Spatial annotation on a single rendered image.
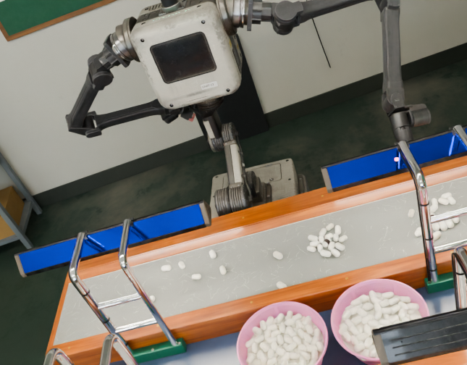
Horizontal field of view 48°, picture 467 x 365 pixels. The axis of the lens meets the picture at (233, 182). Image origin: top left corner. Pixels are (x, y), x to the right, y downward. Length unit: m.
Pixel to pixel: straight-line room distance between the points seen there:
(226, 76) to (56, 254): 0.85
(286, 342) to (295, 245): 0.37
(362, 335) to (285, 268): 0.36
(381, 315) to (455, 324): 0.49
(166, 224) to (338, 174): 0.52
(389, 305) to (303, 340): 0.27
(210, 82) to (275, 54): 1.69
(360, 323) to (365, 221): 0.39
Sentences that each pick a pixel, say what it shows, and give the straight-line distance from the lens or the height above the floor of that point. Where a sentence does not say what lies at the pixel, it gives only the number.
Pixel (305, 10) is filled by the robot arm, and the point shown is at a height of 1.32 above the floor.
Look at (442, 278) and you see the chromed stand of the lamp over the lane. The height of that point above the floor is 0.71.
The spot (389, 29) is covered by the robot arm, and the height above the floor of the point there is 1.18.
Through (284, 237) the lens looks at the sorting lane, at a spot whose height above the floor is 0.74.
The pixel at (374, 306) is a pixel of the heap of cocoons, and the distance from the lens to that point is 1.62.
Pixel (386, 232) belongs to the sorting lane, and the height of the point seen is 0.74.
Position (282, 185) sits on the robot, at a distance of 2.52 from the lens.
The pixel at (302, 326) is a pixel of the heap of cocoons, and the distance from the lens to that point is 1.62.
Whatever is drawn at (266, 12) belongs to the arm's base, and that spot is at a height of 1.35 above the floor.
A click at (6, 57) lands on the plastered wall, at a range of 3.65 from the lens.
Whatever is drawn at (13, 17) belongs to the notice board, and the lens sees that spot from 3.52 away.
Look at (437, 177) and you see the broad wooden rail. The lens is 1.95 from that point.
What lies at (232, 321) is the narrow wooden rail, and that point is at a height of 0.73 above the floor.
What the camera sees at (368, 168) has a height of 1.08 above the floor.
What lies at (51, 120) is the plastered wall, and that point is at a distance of 3.79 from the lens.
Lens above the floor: 2.03
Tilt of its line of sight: 36 degrees down
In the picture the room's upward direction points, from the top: 22 degrees counter-clockwise
